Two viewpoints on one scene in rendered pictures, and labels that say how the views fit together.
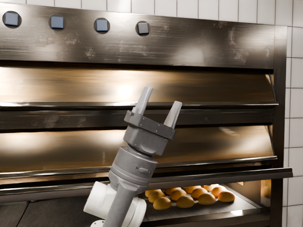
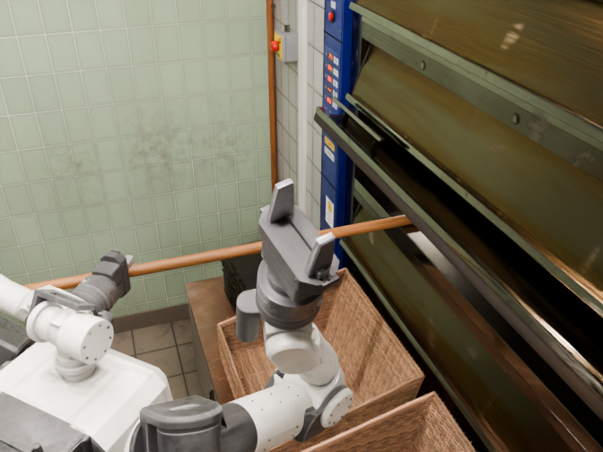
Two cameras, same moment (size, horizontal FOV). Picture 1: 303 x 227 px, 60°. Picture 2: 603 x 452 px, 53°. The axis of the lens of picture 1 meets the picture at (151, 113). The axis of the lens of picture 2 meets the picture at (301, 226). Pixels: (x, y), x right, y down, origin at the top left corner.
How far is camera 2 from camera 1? 85 cm
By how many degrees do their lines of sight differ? 85
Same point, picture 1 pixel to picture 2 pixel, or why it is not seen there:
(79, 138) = (576, 187)
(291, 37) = not seen: outside the picture
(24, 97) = (508, 65)
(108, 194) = not seen: hidden behind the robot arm
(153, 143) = (281, 275)
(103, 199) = not seen: hidden behind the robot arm
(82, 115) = (586, 142)
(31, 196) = (436, 240)
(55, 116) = (545, 122)
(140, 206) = (275, 342)
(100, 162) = (579, 264)
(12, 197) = (422, 226)
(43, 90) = (539, 58)
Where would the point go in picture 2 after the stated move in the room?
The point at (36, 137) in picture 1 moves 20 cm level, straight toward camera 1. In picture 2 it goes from (520, 147) to (440, 169)
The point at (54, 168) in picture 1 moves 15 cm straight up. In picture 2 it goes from (512, 220) to (528, 150)
